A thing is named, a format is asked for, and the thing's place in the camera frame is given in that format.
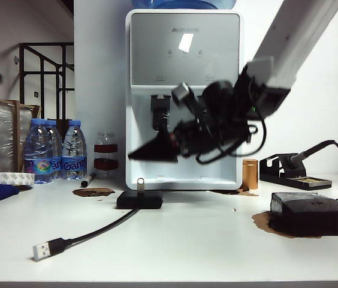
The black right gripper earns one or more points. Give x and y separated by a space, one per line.
211 138

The silver metal USB flash drive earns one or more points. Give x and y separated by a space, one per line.
141 184

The black sponge block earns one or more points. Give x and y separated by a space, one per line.
316 216

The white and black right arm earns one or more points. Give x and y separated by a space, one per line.
295 39

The black USB hub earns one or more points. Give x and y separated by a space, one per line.
139 201

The dark grey dispenser tap paddle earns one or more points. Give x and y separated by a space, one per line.
160 111

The clear bottle with red bands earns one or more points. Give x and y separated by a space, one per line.
106 163

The black stair railing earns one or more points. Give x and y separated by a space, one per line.
43 72

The black marker pen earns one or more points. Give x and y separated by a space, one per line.
88 180

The clear water bottle blue cap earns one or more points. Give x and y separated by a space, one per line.
38 150
75 150
57 144

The white AUX water dispenser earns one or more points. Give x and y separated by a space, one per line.
184 60

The gold metal cylinder can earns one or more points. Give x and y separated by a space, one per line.
250 174

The white tape roll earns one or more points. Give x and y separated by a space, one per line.
5 178

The black soldering iron stand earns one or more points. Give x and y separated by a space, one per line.
278 175

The brown worn table patch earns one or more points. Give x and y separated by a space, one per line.
262 222

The black soldering iron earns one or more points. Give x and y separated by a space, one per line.
295 160

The blue water jug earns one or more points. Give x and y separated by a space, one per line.
184 3

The wooden frame with plastic wrap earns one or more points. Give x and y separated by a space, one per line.
2 135

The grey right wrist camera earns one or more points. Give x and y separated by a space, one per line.
181 92

